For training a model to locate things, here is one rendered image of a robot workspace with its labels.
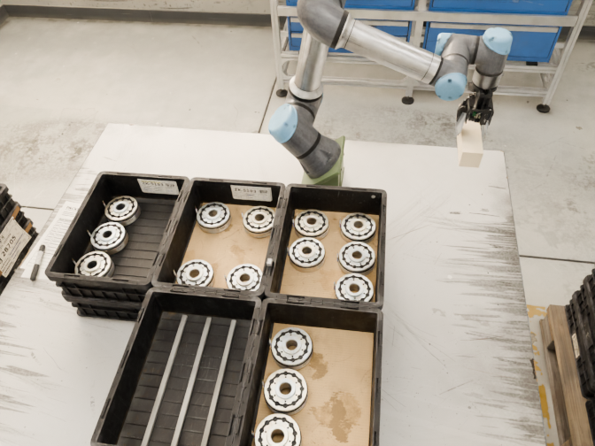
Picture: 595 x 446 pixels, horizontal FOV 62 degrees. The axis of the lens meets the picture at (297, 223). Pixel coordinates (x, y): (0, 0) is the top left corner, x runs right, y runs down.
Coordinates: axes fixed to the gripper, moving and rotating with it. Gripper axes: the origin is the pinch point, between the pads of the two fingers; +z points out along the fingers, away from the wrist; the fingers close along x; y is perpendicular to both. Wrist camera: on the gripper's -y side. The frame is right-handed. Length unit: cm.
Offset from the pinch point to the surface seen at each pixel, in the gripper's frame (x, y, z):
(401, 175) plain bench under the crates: -19.0, -0.9, 23.3
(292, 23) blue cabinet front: -85, -141, 44
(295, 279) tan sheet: -48, 57, 10
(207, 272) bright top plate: -72, 59, 7
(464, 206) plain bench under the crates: 2.6, 11.6, 23.2
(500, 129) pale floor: 44, -118, 93
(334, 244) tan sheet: -39, 43, 10
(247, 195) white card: -67, 31, 5
